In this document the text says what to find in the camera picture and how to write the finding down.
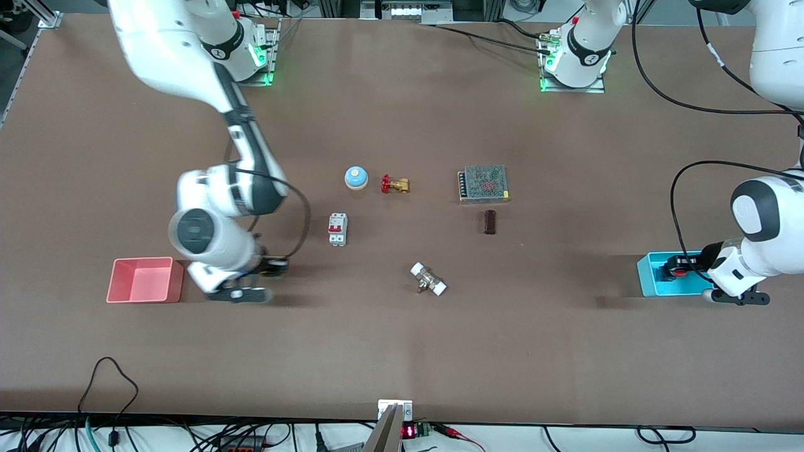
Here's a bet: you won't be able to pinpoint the cyan plastic box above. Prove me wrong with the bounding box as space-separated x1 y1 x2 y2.
637 250 717 298

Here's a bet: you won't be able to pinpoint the pink plastic box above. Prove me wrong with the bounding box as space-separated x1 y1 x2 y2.
106 257 185 304

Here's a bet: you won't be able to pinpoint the metal fitting white caps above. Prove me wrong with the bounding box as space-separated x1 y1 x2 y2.
410 262 448 297

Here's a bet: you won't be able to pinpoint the metal mesh power supply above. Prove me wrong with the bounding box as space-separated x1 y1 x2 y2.
457 164 511 205

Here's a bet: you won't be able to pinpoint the red clip lead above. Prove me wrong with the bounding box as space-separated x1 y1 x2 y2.
433 424 487 452

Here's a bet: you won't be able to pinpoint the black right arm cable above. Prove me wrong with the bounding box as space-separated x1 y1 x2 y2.
225 141 312 261

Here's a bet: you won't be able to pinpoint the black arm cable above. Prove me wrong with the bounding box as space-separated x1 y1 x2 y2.
631 0 804 277
225 141 312 261

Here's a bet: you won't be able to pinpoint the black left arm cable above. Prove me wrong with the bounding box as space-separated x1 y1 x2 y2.
631 0 804 277

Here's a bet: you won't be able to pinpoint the black looped cable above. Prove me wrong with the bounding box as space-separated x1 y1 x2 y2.
78 357 139 448

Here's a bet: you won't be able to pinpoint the black coiled cable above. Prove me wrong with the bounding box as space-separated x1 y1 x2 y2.
636 426 697 444

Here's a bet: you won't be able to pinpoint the silver camera mount bracket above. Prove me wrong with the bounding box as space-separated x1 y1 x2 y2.
378 399 414 422

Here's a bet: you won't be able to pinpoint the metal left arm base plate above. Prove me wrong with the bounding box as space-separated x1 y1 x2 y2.
539 31 606 94

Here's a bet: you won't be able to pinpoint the grey camera pole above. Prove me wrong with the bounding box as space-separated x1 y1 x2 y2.
363 404 403 452

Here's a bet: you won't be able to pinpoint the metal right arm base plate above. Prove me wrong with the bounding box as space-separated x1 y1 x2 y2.
239 19 278 87

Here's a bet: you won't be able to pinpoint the black cable across table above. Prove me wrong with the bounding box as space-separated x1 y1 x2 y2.
422 19 557 55

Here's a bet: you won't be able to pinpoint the aluminium frame profile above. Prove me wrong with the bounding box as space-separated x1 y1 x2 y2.
22 0 64 30

